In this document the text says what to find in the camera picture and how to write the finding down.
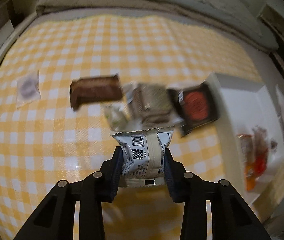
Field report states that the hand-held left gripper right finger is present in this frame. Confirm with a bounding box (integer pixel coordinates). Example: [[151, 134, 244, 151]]
[[163, 149, 270, 240]]

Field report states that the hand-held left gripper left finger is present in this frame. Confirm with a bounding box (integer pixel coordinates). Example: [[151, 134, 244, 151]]
[[14, 146, 124, 240]]

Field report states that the white barcode snack packet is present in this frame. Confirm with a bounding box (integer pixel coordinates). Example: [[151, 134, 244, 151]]
[[110, 127, 176, 187]]

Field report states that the white cardboard box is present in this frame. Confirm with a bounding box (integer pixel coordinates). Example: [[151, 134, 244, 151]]
[[202, 72, 284, 207]]

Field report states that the orange snack packet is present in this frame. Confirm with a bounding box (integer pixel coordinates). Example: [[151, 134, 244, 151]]
[[236, 134, 260, 192]]

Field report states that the grey beige snack packet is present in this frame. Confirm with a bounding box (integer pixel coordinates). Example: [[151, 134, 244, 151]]
[[124, 81, 182, 130]]

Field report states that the black packet red round pastry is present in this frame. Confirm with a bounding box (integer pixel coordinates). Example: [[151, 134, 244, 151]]
[[166, 81, 220, 137]]

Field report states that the brown snack bar wrapper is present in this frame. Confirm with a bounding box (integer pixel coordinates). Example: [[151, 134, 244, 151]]
[[69, 74, 124, 112]]

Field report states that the clear purple pastry packet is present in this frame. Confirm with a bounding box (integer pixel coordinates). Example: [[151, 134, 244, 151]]
[[16, 70, 42, 109]]

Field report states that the yellow checked mat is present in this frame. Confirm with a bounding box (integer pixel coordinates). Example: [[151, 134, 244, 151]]
[[0, 15, 265, 240]]

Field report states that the white corner shelf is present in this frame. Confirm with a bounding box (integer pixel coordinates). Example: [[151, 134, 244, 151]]
[[257, 0, 284, 93]]

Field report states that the grey blanket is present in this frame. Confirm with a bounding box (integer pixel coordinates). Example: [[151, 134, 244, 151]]
[[33, 0, 280, 53]]

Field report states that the beige folded blanket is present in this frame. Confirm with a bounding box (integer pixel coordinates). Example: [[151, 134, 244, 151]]
[[36, 2, 195, 28]]

